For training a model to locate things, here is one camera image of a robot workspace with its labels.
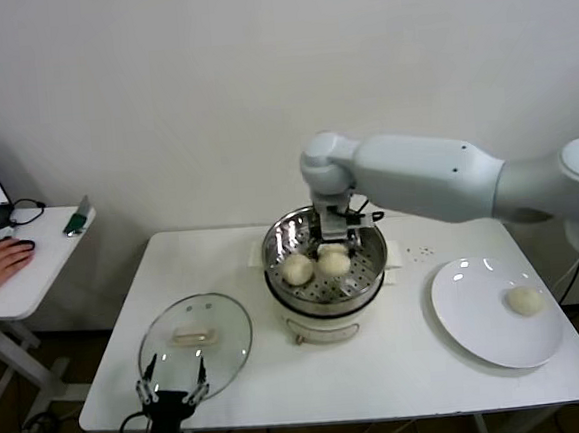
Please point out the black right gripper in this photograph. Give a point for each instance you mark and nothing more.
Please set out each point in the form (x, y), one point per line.
(353, 224)

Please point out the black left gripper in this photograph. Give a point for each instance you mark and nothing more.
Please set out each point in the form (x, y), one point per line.
(167, 412)

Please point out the white steamed baozi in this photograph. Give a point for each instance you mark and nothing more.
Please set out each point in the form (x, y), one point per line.
(333, 248)
(333, 264)
(298, 270)
(526, 300)

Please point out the glass pot lid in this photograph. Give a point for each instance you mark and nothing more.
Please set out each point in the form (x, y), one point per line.
(226, 332)

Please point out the blue computer mouse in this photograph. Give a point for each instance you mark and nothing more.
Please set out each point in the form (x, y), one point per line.
(28, 243)

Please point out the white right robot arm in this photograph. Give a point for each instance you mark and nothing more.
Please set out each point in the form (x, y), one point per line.
(417, 176)

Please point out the perforated steel steamer basket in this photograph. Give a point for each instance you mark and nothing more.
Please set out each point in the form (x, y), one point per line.
(364, 276)

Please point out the person's bare hand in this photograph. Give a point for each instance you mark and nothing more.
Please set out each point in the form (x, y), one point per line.
(0, 267)

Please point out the white electric cooker pot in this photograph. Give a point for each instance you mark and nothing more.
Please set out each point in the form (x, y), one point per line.
(323, 324)

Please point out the white round plate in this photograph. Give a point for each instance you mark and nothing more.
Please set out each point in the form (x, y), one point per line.
(467, 303)

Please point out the white side table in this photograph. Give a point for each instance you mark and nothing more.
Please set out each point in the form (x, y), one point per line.
(48, 275)

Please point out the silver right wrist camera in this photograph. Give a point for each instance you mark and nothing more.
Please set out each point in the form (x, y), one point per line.
(333, 227)

